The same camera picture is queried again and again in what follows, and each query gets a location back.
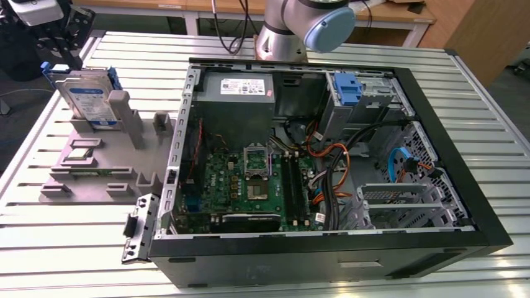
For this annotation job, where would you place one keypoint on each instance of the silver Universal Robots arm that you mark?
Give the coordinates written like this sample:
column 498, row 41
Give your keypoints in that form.
column 275, row 37

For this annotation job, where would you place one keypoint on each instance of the wooden desk with white frame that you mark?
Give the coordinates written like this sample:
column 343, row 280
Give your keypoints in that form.
column 403, row 15

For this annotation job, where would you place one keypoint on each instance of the thin metal locking lever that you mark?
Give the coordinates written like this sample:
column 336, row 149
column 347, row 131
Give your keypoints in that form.
column 269, row 163

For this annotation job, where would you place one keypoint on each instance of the brown wooden cabinet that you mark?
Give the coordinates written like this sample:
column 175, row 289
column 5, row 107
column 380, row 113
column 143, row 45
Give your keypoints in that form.
column 488, row 37

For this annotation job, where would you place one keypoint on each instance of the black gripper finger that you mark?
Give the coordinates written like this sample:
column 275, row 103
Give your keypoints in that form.
column 49, row 40
column 83, row 28

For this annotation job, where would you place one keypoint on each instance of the green RAM stick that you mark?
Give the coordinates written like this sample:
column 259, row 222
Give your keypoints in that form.
column 88, row 171

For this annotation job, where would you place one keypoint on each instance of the black open PC case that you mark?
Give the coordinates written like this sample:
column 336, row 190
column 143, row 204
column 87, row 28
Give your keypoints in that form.
column 289, row 264

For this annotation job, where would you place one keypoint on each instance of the grey power supply unit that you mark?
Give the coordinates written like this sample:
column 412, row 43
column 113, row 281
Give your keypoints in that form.
column 231, row 118

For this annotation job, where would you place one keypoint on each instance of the hard disk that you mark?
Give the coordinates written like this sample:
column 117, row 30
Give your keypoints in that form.
column 88, row 105

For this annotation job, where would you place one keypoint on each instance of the blue plastic drive latch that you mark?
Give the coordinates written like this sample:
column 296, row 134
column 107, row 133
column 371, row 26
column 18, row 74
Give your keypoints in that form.
column 346, row 90

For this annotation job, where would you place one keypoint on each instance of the hinged metal case bracket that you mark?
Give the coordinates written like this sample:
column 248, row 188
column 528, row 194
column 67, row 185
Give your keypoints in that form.
column 143, row 217

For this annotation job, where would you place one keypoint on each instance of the green motherboard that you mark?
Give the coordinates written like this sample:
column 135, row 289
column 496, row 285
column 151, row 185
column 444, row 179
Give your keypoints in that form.
column 223, row 186

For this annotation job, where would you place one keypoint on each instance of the CPU socket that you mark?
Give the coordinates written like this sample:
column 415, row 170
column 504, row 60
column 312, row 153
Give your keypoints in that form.
column 256, row 161

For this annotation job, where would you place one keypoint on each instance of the dark chair base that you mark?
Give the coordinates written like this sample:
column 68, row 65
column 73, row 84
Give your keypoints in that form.
column 520, row 66

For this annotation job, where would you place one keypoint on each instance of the black graphics card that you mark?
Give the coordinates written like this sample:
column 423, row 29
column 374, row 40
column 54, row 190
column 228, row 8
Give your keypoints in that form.
column 248, row 222

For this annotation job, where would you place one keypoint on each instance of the black RAM slot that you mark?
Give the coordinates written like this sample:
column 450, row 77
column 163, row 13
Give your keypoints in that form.
column 289, row 186
column 300, row 186

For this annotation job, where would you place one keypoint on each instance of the grey parts rack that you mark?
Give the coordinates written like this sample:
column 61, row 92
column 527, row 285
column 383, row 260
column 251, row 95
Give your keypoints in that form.
column 116, row 155

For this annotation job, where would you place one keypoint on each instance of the metal disk bay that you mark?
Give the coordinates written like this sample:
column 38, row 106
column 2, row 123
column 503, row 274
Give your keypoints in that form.
column 396, row 206

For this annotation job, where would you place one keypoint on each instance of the silver CPU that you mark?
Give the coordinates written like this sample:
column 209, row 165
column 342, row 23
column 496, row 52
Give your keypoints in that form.
column 79, row 153

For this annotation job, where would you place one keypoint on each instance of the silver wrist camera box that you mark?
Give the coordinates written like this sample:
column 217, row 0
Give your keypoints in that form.
column 37, row 12

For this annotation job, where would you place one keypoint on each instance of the metal optical drive cage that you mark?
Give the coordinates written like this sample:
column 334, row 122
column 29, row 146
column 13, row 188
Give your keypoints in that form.
column 339, row 121

